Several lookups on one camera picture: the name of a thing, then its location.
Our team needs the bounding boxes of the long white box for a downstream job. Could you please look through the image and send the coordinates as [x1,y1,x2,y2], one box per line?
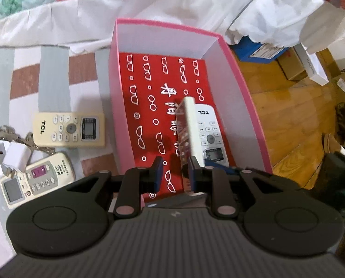
[293,43,329,86]

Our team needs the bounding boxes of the cream remote control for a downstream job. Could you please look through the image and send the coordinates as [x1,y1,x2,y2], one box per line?
[33,112,106,148]

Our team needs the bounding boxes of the pink box with red bottom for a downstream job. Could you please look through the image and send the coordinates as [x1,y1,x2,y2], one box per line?
[108,18,274,207]

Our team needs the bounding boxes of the white remote control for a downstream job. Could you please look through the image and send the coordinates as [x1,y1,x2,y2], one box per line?
[193,104,229,167]

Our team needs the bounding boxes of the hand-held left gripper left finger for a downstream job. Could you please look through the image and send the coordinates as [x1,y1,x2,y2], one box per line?
[65,156,164,220]

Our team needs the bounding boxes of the white remote with pink button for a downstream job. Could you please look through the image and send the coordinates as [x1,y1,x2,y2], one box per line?
[0,152,75,209]

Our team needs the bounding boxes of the brown cardboard box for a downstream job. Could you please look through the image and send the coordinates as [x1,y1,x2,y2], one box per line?
[277,47,309,82]

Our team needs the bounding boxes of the striped floor mat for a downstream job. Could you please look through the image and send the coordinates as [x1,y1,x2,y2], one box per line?
[0,43,150,268]

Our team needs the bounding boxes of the blue box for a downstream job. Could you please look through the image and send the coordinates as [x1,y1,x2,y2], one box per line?
[233,35,290,63]

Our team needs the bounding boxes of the white bed sheet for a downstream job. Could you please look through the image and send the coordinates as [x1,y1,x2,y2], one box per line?
[0,0,345,55]

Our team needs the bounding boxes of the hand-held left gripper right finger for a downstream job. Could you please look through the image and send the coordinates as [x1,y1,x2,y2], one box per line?
[189,156,299,218]

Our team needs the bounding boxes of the white charger plug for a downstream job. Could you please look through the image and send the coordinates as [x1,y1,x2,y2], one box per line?
[2,141,32,178]

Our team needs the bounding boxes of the bunch of metal keys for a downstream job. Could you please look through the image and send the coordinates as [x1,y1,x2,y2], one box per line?
[0,124,56,155]

